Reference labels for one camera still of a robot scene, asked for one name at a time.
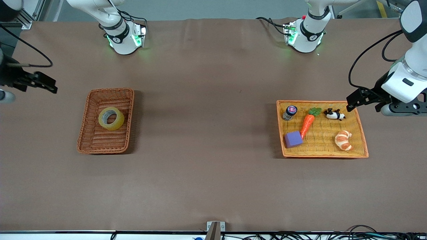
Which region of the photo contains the aluminium frame profile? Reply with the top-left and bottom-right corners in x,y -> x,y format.
16,0 -> 46,30

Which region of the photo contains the black base cable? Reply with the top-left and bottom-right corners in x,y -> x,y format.
118,11 -> 149,31
256,16 -> 289,36

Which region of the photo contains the black left base cable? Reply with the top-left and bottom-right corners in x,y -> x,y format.
256,16 -> 289,36

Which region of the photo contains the purple cube block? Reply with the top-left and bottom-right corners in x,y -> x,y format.
284,131 -> 304,149

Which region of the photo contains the black right base cable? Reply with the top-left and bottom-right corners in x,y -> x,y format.
118,11 -> 149,31

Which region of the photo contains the grey metal table bracket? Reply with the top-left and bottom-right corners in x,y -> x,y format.
206,221 -> 226,240

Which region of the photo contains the brown wicker basket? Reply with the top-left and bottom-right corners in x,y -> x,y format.
77,88 -> 135,154

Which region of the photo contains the toy croissant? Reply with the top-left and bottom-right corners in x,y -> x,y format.
335,130 -> 353,151

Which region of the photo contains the small dark lidded jar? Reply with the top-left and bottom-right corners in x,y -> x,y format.
283,105 -> 298,121

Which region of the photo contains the yellow clear tape roll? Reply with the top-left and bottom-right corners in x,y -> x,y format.
98,107 -> 125,131

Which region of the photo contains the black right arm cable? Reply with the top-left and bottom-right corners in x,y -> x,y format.
0,24 -> 53,68

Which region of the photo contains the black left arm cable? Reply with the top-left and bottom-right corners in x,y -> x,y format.
348,29 -> 405,92

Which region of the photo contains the black white panda toy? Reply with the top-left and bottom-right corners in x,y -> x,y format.
324,108 -> 346,121

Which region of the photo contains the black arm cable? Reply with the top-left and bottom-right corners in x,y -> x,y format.
0,24 -> 53,68
348,29 -> 405,92

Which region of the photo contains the black cable bundle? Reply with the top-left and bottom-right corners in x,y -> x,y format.
220,225 -> 427,240

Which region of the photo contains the orange wicker basket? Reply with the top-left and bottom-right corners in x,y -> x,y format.
276,100 -> 369,158

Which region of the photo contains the orange toy carrot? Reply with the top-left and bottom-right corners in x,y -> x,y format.
300,107 -> 322,139

